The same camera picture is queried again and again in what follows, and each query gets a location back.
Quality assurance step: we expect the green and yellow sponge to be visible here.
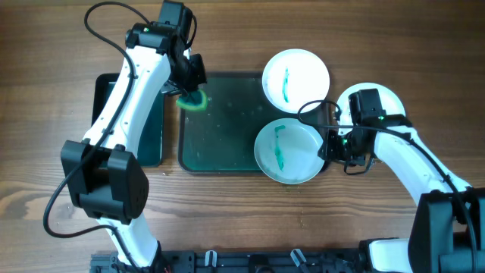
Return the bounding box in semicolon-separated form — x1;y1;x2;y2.
176;89;208;111

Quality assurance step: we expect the white plate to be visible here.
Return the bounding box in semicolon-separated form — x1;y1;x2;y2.
254;118;325;185
261;49;330;114
337;82;406;133

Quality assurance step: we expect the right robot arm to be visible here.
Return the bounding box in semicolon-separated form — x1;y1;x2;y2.
318;115;484;272

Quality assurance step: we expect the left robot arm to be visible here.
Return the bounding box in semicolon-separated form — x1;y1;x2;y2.
61;19;208;272

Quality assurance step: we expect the large dark green tray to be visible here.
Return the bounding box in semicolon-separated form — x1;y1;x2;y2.
178;72;327;174

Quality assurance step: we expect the small black sponge tray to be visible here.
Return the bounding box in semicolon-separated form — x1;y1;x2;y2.
92;74;164;168

